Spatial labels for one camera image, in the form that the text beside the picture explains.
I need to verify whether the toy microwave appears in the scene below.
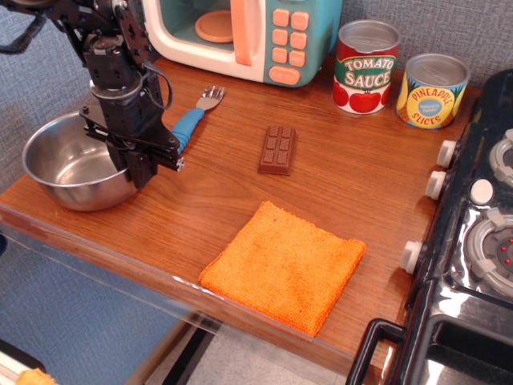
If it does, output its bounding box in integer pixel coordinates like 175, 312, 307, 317
143, 1, 342, 87

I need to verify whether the blue handled fork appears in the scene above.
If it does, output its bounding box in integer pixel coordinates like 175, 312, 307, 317
172, 86, 225, 154

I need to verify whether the chocolate bar toy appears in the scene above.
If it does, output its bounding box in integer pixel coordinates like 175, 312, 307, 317
258, 126, 297, 176

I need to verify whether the black braided cable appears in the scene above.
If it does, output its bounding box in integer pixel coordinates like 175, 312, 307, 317
0, 11, 47, 55

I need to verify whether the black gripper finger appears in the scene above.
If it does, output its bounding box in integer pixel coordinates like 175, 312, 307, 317
107, 142, 127, 172
127, 151, 157, 189

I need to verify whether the white round stove button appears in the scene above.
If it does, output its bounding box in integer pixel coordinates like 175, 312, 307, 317
469, 179, 494, 205

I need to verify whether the tomato sauce can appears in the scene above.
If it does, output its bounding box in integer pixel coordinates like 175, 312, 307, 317
332, 19, 402, 115

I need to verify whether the pineapple slices can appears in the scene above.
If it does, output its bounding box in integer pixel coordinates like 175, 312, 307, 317
396, 53, 471, 130

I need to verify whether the orange cloth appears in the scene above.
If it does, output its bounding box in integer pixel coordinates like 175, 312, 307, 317
200, 201, 367, 337

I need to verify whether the metal pot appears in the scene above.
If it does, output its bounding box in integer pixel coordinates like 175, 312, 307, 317
22, 112, 137, 212

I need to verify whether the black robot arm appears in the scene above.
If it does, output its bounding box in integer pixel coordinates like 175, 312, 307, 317
1, 1, 184, 189

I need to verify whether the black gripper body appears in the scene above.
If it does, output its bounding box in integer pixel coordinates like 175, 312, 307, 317
80, 71, 184, 171

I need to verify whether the white stove knob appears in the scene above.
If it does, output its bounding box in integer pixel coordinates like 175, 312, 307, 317
400, 241, 422, 274
436, 140, 458, 168
425, 171, 446, 201

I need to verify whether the black oven door handle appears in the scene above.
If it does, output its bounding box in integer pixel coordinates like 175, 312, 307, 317
345, 318, 406, 385

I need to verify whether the black toy stove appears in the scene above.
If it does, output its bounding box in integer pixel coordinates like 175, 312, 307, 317
390, 70, 512, 384

